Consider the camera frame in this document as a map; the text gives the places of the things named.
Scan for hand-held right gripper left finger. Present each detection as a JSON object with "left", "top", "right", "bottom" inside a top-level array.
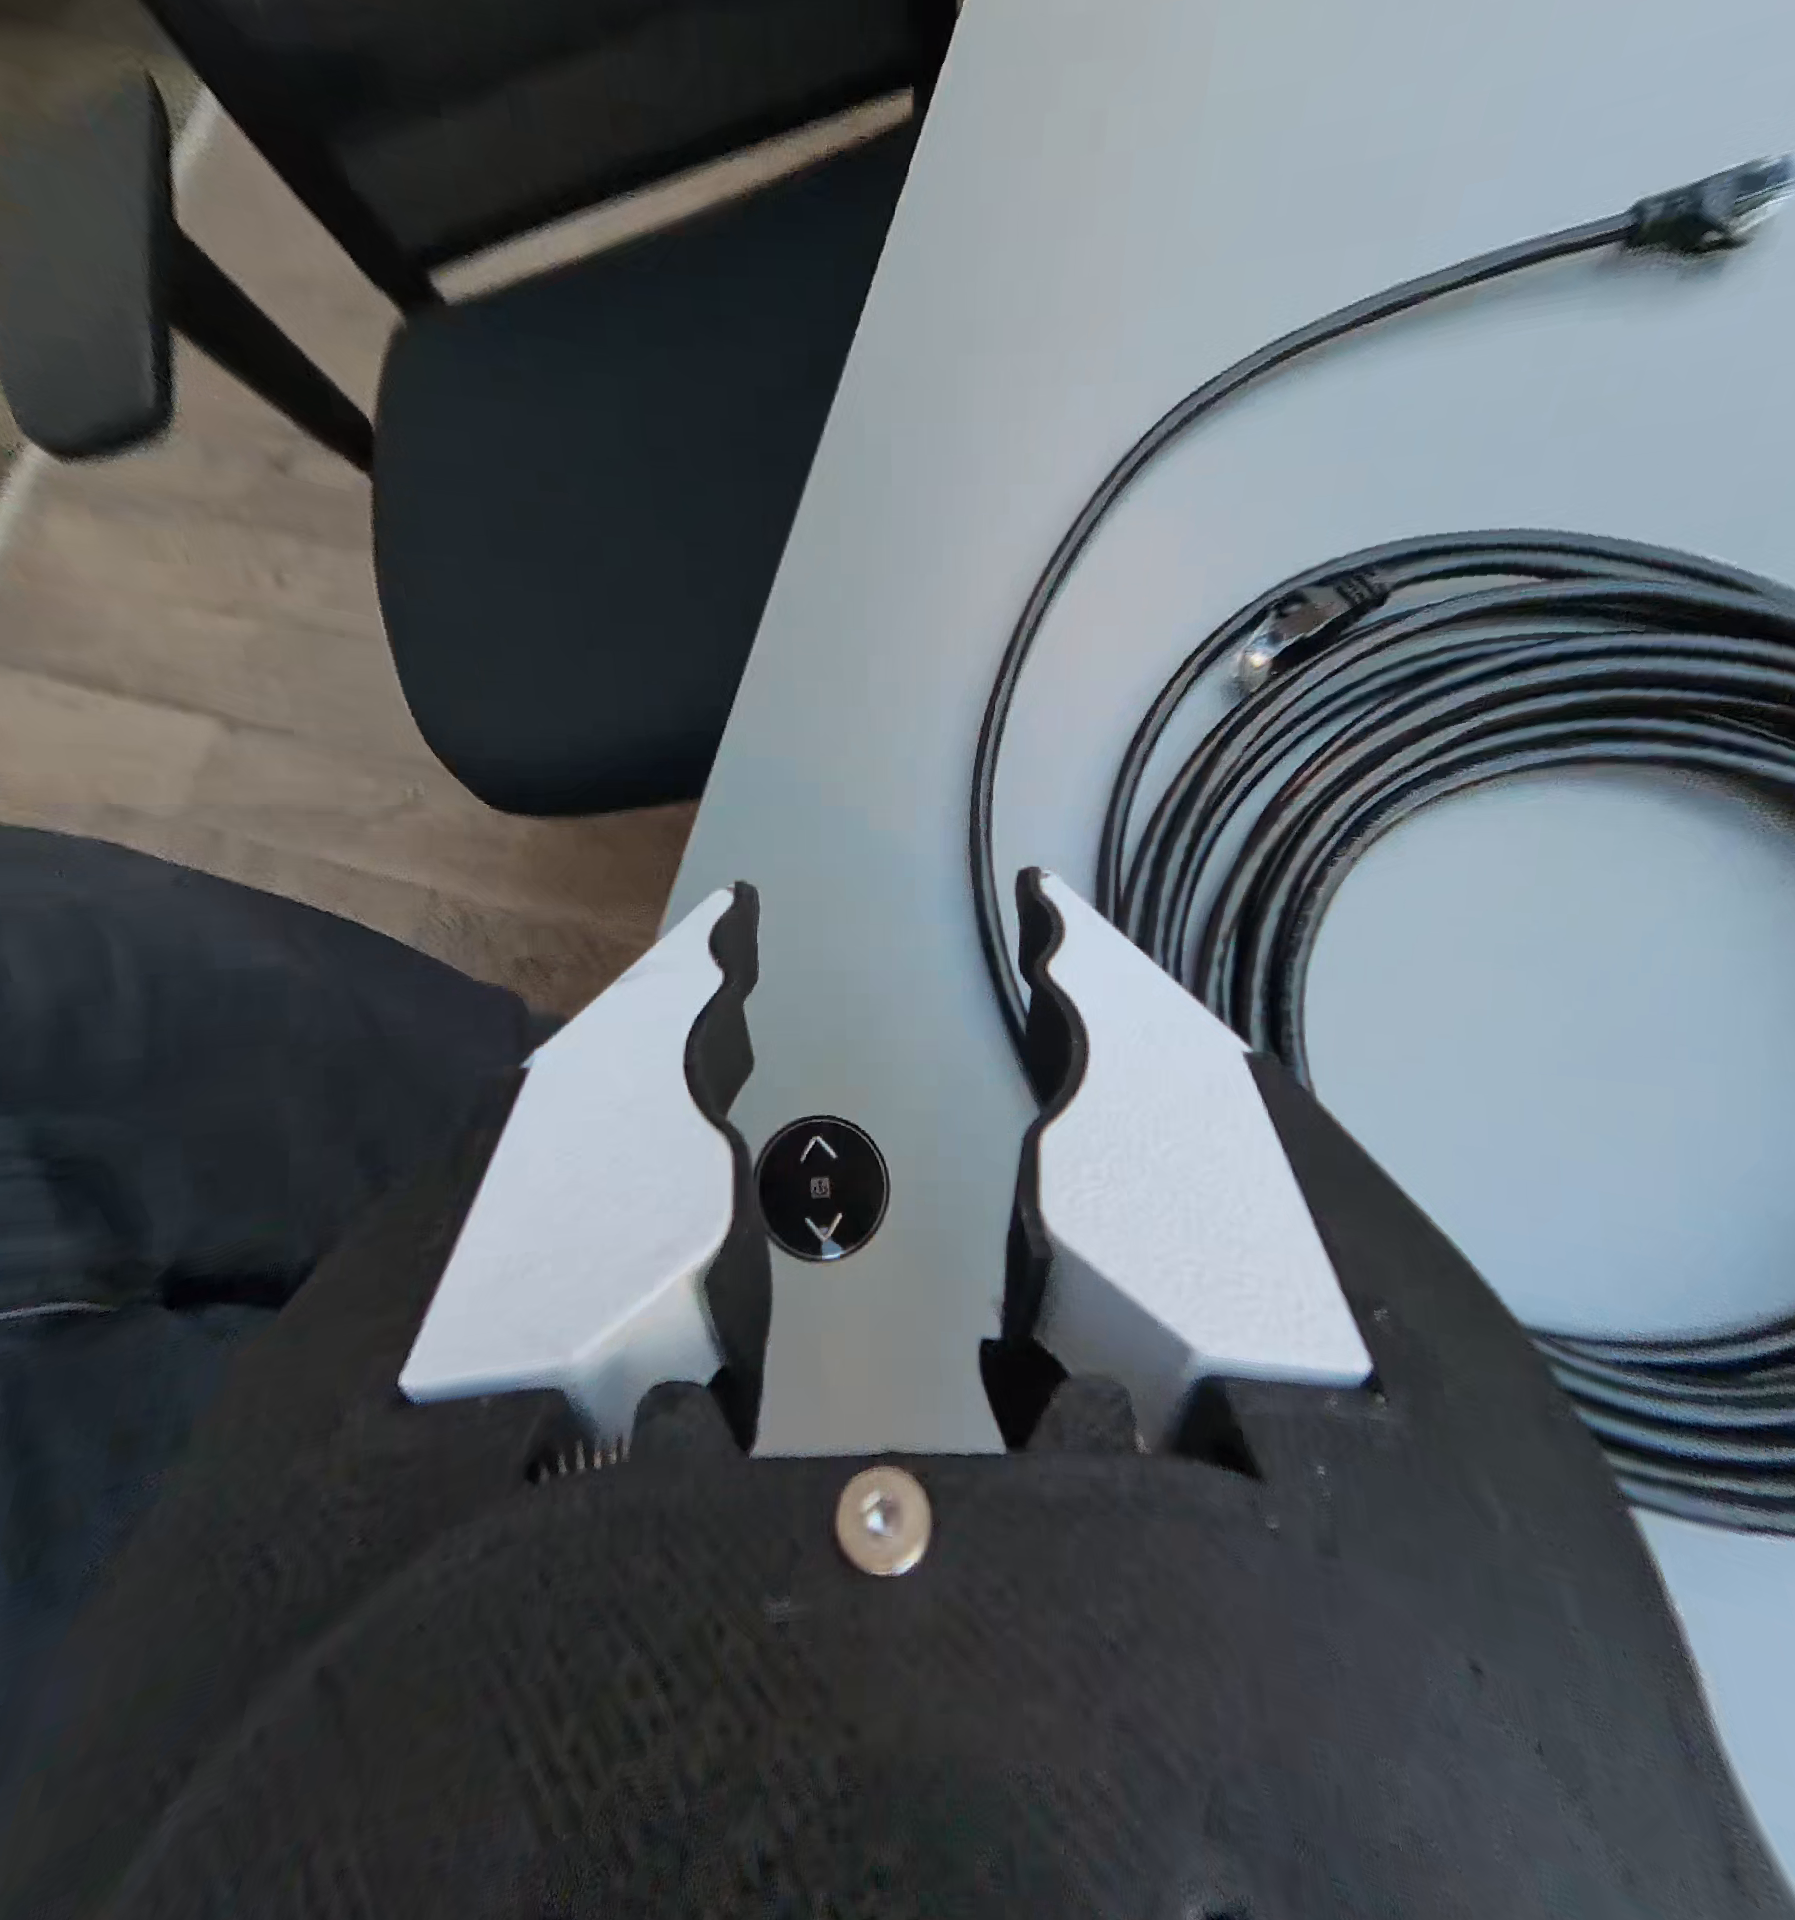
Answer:
[{"left": 398, "top": 878, "right": 774, "bottom": 1450}]

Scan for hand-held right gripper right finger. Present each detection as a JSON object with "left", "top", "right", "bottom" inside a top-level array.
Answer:
[{"left": 977, "top": 863, "right": 1378, "bottom": 1453}]

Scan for black ethernet cable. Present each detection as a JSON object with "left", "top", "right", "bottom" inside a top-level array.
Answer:
[{"left": 968, "top": 143, "right": 1795, "bottom": 1540}]

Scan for black round desk control button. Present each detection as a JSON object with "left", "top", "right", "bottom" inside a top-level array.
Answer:
[{"left": 755, "top": 1113, "right": 891, "bottom": 1268}]

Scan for grey desk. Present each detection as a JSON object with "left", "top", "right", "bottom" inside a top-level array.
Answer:
[{"left": 656, "top": 0, "right": 1795, "bottom": 1920}]

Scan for person's dark trousers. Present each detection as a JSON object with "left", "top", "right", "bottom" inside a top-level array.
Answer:
[{"left": 0, "top": 818, "right": 560, "bottom": 1891}]

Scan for black office chair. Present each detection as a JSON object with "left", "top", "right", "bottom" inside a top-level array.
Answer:
[{"left": 0, "top": 0, "right": 965, "bottom": 824}]

